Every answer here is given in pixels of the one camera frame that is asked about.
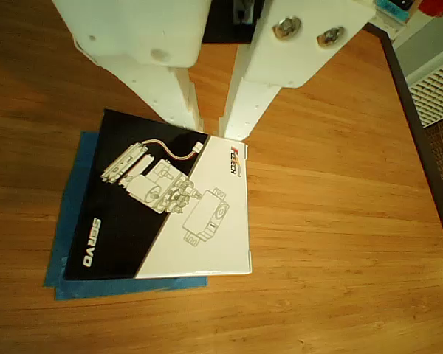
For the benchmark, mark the black white servo box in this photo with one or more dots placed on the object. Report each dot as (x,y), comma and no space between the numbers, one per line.
(151,221)

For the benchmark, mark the blue tape square target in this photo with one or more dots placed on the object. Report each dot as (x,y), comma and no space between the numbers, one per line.
(133,287)

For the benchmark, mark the white radiator grille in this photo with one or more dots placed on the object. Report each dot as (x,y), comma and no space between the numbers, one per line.
(439,92)

